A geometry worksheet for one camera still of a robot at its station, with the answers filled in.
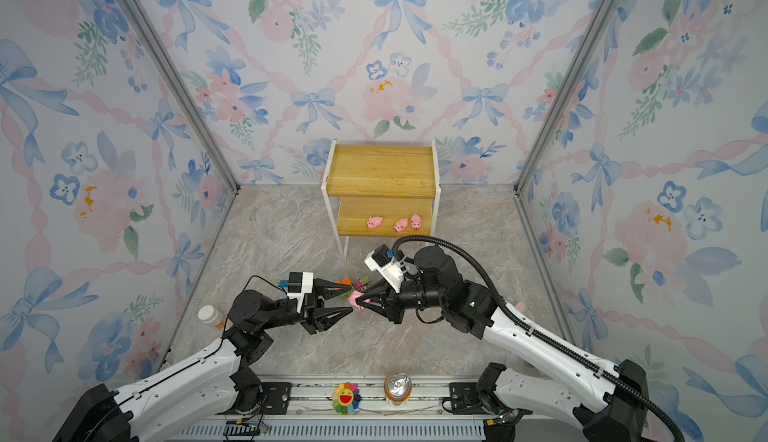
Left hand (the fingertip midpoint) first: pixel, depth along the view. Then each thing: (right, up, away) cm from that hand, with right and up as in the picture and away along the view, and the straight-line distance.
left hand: (350, 299), depth 63 cm
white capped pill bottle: (-40, -9, +17) cm, 44 cm away
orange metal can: (+10, -21, +3) cm, 23 cm away
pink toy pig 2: (+4, +16, +24) cm, 29 cm away
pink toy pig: (+1, +1, 0) cm, 2 cm away
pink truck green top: (0, -2, +29) cm, 29 cm away
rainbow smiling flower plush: (-2, -27, +10) cm, 29 cm away
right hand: (+2, 0, +1) cm, 2 cm away
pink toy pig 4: (+16, +16, +24) cm, 33 cm away
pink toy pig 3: (+12, +15, +23) cm, 30 cm away
